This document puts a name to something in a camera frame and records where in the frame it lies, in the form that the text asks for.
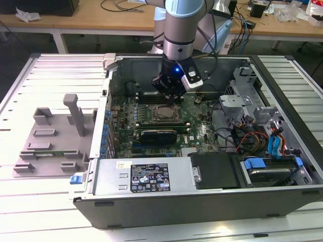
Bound silver CPU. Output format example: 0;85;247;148
156;105;177;119

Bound metal socket cover frame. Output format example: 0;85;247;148
151;103;181;123

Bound CPU socket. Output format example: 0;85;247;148
149;102;183;125

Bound black RAM slot bank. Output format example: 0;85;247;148
135;90;185;104
135;120;190;134

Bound green motherboard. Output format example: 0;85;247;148
108;92;222;159

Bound black graphics card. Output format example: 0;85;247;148
139;129;178;146

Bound white labelled box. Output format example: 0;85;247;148
223;39;233;55

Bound silver metal drive cage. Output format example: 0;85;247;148
218;66;286;134

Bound tall black box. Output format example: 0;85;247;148
228;0;238;19

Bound black plastic shroud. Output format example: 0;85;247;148
189;152;239;190

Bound silver power supply unit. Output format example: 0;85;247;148
93;158;197;195

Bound black open PC case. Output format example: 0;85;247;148
68;52;323;229

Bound green RAM stick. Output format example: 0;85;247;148
21;150;78;157

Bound grey parts rack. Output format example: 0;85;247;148
11;93;98;177

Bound hard disk in blue carrier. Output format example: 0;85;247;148
241;156;302;188

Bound clear plastic bags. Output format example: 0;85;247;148
275;4;310;23

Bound large black box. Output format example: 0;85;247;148
0;0;80;17

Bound crumpled white paper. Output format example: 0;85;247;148
15;6;42;24

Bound red white package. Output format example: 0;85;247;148
305;0;323;26

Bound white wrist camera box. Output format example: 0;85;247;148
176;59;204;90

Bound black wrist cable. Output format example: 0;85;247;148
196;11;220;82

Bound grey desk cable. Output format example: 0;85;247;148
100;0;148;13

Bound coloured power wire bundle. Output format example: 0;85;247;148
232;126;271;153

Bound wooden desk white frame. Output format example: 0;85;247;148
0;0;323;54

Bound blue flat wire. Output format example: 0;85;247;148
267;127;285;159

